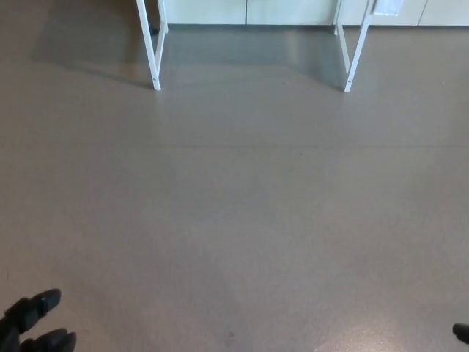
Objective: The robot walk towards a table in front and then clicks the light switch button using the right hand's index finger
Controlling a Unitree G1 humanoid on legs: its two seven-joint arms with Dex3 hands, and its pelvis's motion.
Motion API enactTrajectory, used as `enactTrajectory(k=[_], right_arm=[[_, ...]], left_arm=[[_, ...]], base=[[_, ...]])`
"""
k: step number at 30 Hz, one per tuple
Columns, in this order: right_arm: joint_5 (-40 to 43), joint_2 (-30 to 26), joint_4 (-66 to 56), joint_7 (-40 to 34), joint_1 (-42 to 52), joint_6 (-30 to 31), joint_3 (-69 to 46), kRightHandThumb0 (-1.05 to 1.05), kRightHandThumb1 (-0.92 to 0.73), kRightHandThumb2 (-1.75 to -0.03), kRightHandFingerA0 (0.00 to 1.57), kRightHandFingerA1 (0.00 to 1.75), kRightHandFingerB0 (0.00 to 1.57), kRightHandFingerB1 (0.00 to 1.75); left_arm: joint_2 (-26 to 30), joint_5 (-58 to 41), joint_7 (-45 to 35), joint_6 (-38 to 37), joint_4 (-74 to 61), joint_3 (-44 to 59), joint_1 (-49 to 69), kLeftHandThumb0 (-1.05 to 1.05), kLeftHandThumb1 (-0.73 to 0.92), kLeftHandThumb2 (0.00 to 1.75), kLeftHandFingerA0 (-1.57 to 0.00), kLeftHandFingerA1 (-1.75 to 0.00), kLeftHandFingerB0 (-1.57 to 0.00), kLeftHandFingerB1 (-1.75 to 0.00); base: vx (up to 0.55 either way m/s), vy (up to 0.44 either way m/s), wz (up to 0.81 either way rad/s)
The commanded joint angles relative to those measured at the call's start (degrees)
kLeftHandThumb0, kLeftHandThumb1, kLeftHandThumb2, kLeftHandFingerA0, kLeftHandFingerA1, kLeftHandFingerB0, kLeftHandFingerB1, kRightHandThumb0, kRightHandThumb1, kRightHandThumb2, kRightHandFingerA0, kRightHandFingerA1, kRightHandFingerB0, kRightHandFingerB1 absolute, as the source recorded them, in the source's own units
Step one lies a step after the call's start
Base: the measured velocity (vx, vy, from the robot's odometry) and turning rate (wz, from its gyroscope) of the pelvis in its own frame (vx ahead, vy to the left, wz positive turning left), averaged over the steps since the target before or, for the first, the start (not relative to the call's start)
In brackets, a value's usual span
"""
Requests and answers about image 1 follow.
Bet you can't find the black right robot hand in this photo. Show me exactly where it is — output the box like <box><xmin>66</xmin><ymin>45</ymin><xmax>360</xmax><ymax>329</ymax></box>
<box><xmin>452</xmin><ymin>323</ymin><xmax>469</xmax><ymax>344</ymax></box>

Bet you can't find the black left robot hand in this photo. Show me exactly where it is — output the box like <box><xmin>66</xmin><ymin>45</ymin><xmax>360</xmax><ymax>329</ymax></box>
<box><xmin>0</xmin><ymin>288</ymin><xmax>78</xmax><ymax>352</ymax></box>

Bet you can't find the white hanging sheet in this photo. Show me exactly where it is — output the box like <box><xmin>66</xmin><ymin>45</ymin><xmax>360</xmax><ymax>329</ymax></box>
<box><xmin>372</xmin><ymin>0</ymin><xmax>405</xmax><ymax>17</ymax></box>

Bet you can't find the white cabinet front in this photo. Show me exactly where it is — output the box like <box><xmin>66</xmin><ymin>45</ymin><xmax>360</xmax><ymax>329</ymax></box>
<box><xmin>158</xmin><ymin>0</ymin><xmax>469</xmax><ymax>27</ymax></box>

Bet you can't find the white table leg frame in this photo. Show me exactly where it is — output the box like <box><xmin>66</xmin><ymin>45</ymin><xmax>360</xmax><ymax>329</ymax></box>
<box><xmin>136</xmin><ymin>0</ymin><xmax>169</xmax><ymax>92</ymax></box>
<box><xmin>333</xmin><ymin>0</ymin><xmax>375</xmax><ymax>93</ymax></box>

